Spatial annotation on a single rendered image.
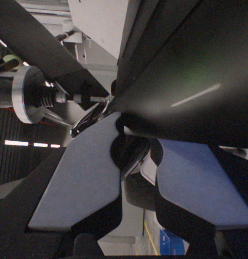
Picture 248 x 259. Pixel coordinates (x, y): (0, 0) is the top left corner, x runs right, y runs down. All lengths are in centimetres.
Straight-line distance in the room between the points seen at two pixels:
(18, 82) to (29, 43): 12
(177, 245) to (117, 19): 301
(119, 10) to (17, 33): 26
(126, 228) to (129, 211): 63
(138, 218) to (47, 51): 748
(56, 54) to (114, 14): 22
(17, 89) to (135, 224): 760
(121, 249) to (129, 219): 620
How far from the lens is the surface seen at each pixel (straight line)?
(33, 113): 26
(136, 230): 783
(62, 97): 25
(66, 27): 83
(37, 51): 34
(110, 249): 1372
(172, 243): 320
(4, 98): 26
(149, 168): 30
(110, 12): 55
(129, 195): 53
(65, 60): 37
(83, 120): 29
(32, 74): 25
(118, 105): 16
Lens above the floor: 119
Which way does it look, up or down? 2 degrees down
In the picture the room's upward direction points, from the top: 86 degrees counter-clockwise
